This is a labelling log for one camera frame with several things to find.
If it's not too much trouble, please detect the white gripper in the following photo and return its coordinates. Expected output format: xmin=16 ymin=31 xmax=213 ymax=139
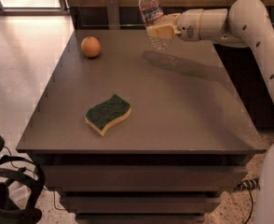
xmin=146 ymin=9 xmax=203 ymax=42

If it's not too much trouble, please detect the clear plastic water bottle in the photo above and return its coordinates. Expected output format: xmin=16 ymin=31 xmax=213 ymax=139
xmin=138 ymin=0 xmax=170 ymax=51

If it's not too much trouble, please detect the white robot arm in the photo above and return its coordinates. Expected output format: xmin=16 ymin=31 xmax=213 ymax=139
xmin=146 ymin=0 xmax=274 ymax=224

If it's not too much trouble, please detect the orange fruit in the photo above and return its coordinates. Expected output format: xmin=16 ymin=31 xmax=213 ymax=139
xmin=81 ymin=36 xmax=101 ymax=58

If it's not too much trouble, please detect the green and yellow sponge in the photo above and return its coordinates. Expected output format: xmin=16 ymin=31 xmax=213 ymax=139
xmin=85 ymin=94 xmax=131 ymax=137

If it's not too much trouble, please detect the grey drawer cabinet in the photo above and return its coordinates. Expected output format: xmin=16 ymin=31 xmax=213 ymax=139
xmin=18 ymin=30 xmax=262 ymax=224

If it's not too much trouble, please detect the striped power strip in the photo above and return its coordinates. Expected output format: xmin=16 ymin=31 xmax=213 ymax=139
xmin=235 ymin=178 xmax=259 ymax=191

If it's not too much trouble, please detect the black VR headset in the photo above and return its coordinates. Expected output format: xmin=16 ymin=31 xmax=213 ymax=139
xmin=0 ymin=135 xmax=45 ymax=224

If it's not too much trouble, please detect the left metal bracket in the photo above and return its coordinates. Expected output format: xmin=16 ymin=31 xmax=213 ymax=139
xmin=106 ymin=0 xmax=120 ymax=30

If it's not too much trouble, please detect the metal rail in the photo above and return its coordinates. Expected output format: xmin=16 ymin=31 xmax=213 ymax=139
xmin=79 ymin=23 xmax=274 ymax=30

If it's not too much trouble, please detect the black cable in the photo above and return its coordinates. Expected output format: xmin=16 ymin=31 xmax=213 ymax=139
xmin=242 ymin=188 xmax=254 ymax=224

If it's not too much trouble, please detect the thin grey cable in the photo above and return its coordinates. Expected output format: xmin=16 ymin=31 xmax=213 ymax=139
xmin=47 ymin=189 xmax=66 ymax=212

